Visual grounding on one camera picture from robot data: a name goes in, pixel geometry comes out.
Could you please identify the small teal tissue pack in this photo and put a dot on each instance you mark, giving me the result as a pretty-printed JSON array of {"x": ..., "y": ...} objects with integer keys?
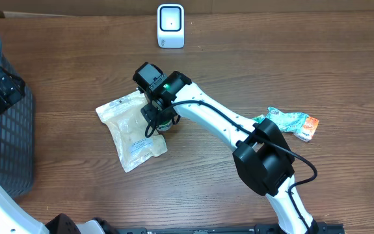
[{"x": 259, "y": 119}]

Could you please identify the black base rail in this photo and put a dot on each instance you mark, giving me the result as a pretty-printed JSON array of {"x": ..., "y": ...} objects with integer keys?
[{"x": 257, "y": 229}]

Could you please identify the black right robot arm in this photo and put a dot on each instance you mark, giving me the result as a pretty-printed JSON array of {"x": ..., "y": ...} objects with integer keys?
[{"x": 262, "y": 157}]

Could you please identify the beige nut snack bag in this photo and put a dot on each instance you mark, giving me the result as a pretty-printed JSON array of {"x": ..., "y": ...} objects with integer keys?
[{"x": 127, "y": 126}]

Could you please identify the teal wet wipes pack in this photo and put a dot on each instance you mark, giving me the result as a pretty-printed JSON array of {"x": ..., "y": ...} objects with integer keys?
[{"x": 291, "y": 122}]

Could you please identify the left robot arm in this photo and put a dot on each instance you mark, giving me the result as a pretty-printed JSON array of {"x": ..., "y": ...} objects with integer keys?
[{"x": 13, "y": 219}]

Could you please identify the brown cardboard backboard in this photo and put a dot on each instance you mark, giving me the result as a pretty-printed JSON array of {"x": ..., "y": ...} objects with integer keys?
[{"x": 147, "y": 7}]

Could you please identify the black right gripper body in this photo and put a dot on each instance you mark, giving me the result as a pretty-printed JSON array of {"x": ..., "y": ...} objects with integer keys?
[{"x": 162, "y": 118}]

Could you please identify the green cap white bottle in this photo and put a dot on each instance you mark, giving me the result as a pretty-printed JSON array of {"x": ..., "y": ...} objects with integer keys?
[{"x": 165, "y": 126}]

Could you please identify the white barcode scanner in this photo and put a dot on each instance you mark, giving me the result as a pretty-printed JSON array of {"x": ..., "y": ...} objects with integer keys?
[{"x": 170, "y": 26}]

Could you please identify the grey plastic mesh basket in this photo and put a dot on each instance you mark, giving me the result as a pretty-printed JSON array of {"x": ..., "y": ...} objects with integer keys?
[{"x": 17, "y": 130}]

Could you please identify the orange snack packet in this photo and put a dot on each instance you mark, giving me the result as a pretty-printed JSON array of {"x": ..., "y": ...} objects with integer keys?
[{"x": 308, "y": 129}]

